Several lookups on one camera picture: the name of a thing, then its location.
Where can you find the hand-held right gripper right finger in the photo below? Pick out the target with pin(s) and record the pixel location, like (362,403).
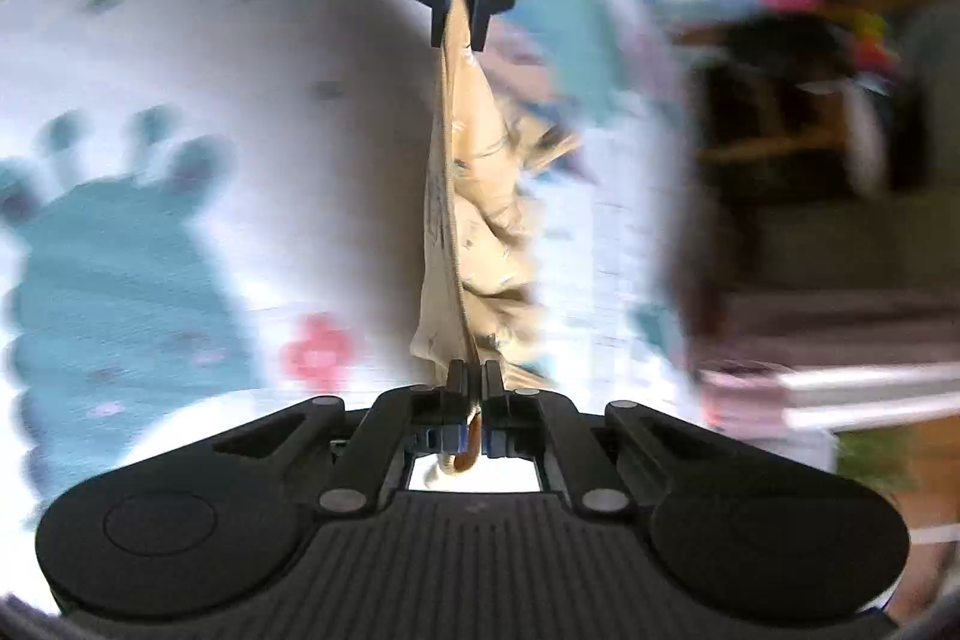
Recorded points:
(496,441)

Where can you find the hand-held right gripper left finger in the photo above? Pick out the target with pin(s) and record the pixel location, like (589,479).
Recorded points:
(442,439)

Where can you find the yellow printed shirt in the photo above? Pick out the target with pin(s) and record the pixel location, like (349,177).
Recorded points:
(480,197)

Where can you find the printed play mat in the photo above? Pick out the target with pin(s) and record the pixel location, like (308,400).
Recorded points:
(225,48)

